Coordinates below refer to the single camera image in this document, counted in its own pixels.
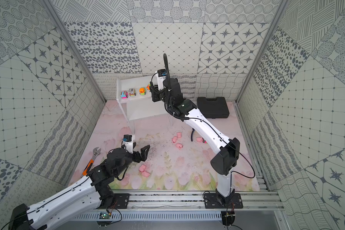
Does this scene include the green orange toy mixer truck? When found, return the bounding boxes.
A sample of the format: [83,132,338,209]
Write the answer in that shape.
[139,87,146,95]

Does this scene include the pink teal toy truck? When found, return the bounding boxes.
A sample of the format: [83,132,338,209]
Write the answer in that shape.
[120,91,128,99]

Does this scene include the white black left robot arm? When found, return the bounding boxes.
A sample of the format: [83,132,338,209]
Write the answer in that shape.
[4,145,150,230]

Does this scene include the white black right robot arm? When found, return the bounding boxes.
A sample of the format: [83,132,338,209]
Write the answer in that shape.
[150,54,243,209]

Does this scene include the white two-tier shelf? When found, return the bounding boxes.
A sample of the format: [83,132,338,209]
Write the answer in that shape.
[117,76,167,135]

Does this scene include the black plastic tool case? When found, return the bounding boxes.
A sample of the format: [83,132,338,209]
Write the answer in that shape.
[197,97,230,119]

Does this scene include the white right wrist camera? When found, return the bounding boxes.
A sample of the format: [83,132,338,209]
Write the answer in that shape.
[157,69,166,90]

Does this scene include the orange handled adjustable wrench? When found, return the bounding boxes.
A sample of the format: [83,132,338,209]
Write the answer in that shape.
[82,147,101,176]

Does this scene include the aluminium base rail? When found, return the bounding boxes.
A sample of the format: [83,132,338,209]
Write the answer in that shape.
[75,190,285,222]

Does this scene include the blue handled cutting pliers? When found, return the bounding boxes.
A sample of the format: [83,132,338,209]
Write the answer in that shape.
[190,129,195,142]

